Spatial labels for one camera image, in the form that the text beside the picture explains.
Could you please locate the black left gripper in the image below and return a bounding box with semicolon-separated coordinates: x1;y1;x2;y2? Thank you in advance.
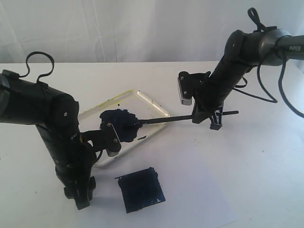
55;142;96;210

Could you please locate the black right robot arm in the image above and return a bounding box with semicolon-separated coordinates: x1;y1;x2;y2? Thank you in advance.
192;29;304;124

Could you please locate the white paint tray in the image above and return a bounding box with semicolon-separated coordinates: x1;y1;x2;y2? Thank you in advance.
78;89;171;167

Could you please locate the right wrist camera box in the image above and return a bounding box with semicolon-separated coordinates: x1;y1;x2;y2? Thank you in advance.
178;71;211;106

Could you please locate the white backdrop curtain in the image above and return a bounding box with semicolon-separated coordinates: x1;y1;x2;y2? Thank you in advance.
0;0;304;63

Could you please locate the white paper with square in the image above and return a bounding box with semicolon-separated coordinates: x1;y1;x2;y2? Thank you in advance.
76;143;237;228

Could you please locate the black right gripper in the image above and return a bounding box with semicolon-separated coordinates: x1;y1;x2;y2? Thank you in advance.
192;83;226;130

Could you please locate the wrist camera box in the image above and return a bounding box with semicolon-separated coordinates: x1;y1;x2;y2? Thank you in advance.
81;122;122;157
178;71;211;106

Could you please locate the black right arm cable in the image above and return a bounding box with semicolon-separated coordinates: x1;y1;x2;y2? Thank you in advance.
234;7;304;118

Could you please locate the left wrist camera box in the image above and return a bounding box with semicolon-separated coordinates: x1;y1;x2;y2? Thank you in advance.
81;122;122;157

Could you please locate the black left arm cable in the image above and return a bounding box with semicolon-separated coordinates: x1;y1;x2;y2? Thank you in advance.
19;51;56;84

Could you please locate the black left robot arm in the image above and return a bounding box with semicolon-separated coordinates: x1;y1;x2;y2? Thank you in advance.
0;70;96;210

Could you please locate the black paintbrush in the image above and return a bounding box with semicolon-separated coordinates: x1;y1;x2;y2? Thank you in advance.
123;110;239;128

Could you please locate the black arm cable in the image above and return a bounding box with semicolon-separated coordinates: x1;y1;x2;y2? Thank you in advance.
19;51;56;84
234;7;304;118

